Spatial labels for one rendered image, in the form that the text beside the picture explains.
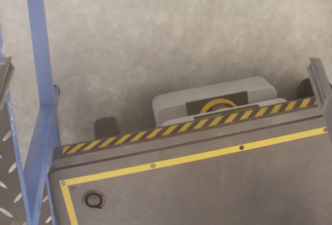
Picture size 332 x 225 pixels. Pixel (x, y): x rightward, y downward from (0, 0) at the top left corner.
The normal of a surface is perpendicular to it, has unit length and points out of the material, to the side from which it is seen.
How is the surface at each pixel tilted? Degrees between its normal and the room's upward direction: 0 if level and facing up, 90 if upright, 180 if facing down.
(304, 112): 0
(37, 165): 90
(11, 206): 0
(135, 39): 0
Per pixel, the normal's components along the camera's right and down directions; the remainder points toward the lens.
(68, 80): 0.13, 0.33
